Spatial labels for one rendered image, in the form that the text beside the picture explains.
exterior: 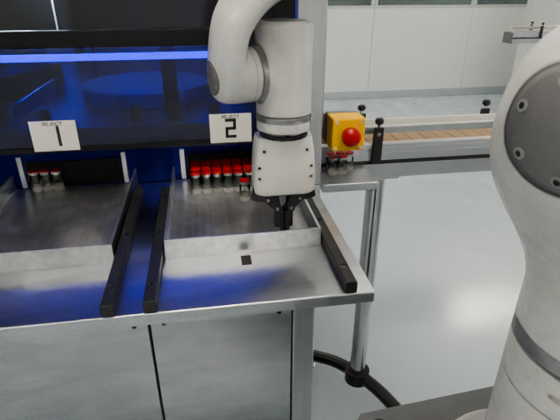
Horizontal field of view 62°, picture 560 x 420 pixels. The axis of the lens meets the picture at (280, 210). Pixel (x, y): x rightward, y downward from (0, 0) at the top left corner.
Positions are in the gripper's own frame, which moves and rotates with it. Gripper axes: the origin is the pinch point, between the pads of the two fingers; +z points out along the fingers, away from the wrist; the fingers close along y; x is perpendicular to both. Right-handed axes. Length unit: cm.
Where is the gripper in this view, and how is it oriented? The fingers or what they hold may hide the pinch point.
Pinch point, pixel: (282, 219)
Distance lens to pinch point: 79.3
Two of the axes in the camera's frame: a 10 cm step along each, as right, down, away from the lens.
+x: 1.6, 4.3, -8.9
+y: -9.9, 0.7, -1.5
